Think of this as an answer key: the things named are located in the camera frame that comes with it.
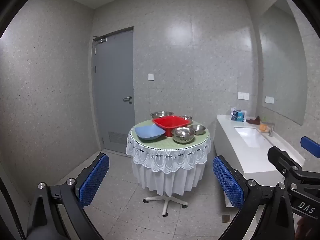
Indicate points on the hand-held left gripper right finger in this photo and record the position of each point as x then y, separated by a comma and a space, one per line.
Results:
227, 180

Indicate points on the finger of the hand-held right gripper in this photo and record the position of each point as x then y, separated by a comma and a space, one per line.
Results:
282, 158
311, 146

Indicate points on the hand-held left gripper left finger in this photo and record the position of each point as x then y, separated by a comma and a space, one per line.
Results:
95, 177

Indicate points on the medium steel bowl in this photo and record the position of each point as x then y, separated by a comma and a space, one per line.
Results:
198, 129

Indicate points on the deep steel bowl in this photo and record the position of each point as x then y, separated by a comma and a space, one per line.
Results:
183, 135

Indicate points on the blue plastic bowl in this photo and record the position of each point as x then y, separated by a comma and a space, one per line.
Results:
149, 132

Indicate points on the small steel bowl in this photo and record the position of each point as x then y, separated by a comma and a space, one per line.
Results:
186, 118

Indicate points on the red plastic basin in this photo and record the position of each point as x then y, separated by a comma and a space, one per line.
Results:
171, 123

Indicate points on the large steel bowl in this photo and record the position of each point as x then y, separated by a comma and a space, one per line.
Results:
161, 115

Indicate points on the white vanity counter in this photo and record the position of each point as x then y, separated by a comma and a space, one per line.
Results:
232, 152

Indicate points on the metal faucet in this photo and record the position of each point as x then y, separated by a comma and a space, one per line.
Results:
271, 128

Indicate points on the orange sponge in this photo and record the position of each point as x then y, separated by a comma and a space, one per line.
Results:
263, 127

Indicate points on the white sink basin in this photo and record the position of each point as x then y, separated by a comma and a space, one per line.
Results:
252, 136

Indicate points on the floor drain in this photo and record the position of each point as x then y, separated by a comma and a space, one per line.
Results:
226, 218

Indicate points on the brown cloth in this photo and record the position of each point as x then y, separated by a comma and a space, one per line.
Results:
253, 121

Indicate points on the blue white tissue package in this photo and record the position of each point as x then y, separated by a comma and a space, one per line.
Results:
237, 115

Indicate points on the white table base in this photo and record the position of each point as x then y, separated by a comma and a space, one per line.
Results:
165, 202

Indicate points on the grey door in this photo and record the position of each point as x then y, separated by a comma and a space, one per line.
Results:
113, 80

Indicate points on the door closer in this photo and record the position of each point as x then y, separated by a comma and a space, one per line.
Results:
100, 40

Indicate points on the white wall outlet plate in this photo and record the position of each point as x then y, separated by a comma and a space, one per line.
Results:
243, 96

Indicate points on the wall mirror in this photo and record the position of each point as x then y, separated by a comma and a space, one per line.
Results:
282, 67

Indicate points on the white wall switch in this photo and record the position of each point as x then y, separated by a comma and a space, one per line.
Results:
151, 77

